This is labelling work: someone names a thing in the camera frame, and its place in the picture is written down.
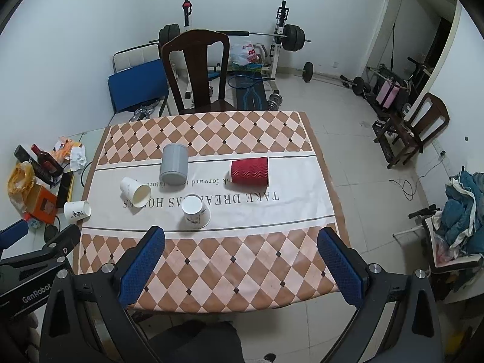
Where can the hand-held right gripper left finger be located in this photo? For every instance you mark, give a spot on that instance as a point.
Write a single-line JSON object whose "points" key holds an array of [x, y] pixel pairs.
{"points": [[143, 268]]}

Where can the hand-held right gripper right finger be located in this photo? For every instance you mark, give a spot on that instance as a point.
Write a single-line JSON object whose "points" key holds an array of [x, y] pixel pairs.
{"points": [[340, 268]]}

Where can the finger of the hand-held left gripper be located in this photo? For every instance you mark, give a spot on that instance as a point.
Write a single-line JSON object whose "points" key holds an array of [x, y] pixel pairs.
{"points": [[62, 240], [13, 233]]}

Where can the white paper cup dark print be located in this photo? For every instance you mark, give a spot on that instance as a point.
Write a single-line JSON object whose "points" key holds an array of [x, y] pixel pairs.
{"points": [[76, 210]]}

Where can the plain white paper cup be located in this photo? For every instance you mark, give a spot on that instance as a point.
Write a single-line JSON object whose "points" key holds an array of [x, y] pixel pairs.
{"points": [[134, 192]]}

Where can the white paper cup grey print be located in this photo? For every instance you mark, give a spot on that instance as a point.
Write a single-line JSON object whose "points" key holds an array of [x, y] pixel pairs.
{"points": [[196, 211]]}

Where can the red ribbed paper cup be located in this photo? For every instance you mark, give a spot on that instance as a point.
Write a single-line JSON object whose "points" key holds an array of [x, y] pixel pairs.
{"points": [[250, 172]]}

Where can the orange box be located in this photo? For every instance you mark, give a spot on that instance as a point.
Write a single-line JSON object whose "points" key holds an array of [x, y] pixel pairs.
{"points": [[41, 204]]}

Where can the yellow plastic bag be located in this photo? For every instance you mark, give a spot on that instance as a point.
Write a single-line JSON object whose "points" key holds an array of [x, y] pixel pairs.
{"points": [[19, 185]]}

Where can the flat black box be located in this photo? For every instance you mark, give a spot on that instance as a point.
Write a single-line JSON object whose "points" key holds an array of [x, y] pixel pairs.
{"points": [[65, 189]]}

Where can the long black box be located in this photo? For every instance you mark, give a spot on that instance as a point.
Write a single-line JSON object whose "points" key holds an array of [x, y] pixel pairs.
{"points": [[34, 166]]}

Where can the dark bottle red cap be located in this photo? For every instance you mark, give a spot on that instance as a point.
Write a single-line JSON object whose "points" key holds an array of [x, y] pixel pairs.
{"points": [[45, 158]]}

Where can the crumpled white tissue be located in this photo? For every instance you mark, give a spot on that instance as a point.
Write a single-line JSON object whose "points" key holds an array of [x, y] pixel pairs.
{"points": [[78, 158]]}

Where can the orange snack wrapper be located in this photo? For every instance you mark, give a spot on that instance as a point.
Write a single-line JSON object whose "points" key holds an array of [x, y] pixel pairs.
{"points": [[68, 148]]}

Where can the checkered brown tablecloth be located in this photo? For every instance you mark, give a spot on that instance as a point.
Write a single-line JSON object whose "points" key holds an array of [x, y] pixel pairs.
{"points": [[242, 242]]}

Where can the pile of blue clothes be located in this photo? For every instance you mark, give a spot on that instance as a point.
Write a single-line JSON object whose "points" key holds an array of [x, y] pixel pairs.
{"points": [[463, 211]]}

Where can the chrome metal fitting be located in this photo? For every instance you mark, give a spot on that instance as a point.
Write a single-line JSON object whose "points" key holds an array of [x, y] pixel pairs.
{"points": [[145, 110]]}

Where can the brown wooden chair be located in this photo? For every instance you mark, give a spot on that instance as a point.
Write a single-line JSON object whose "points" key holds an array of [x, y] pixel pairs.
{"points": [[423, 121]]}

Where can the blue folding chair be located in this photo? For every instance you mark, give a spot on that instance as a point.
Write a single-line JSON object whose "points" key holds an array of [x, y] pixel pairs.
{"points": [[136, 87]]}

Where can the chrome dumbbell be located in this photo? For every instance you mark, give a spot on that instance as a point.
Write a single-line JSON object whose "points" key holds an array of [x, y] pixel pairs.
{"points": [[275, 100]]}

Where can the black blue exercise mat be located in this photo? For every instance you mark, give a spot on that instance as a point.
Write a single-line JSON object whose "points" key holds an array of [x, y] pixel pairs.
{"points": [[251, 96]]}

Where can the white padded board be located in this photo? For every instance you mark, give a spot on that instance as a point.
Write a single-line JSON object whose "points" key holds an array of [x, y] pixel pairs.
{"points": [[134, 57]]}

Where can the long barbell on floor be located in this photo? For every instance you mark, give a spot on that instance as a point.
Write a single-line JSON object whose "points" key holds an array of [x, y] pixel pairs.
{"points": [[308, 71]]}

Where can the dark wooden chair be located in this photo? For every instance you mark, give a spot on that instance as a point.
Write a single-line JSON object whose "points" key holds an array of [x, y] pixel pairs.
{"points": [[196, 72]]}

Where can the badminton racket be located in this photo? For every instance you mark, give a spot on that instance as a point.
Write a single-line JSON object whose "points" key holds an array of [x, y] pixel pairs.
{"points": [[242, 81]]}

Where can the green box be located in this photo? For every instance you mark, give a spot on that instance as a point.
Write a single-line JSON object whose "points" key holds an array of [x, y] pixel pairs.
{"points": [[247, 68]]}

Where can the white weight rack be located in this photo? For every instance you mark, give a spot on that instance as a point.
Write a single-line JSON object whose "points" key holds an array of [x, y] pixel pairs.
{"points": [[279, 45]]}

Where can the white red plastic bag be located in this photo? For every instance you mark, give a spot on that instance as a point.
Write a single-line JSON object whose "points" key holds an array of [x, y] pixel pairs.
{"points": [[246, 53]]}

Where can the barbell with black plates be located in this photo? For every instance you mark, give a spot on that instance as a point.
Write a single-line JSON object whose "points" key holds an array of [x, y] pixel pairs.
{"points": [[293, 37]]}

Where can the white frame chair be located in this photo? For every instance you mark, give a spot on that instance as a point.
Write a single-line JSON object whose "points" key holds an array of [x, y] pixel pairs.
{"points": [[450, 261]]}

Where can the black exercise frame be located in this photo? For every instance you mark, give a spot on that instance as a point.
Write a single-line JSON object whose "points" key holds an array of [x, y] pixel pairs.
{"points": [[414, 72]]}

